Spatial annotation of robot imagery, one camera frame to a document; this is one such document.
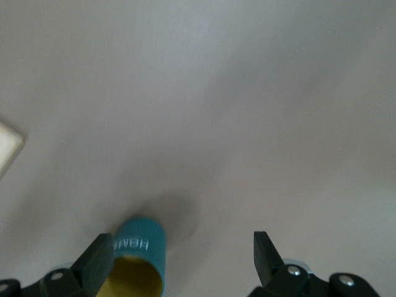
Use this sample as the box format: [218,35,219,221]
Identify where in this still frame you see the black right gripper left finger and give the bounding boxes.
[0,233,114,297]

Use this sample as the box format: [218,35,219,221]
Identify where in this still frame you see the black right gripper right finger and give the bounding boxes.
[249,231,380,297]

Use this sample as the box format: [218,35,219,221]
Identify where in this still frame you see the teal cup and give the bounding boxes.
[95,217,168,297]

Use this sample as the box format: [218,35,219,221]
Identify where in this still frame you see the bamboo cutting board, metal handle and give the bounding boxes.
[0,120,25,179]

